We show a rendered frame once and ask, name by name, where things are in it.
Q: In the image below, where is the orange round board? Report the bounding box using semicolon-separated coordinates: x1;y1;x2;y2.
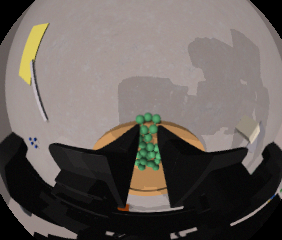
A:
93;120;205;196

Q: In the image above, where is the cream cube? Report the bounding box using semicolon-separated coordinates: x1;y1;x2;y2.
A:
236;115;261;144

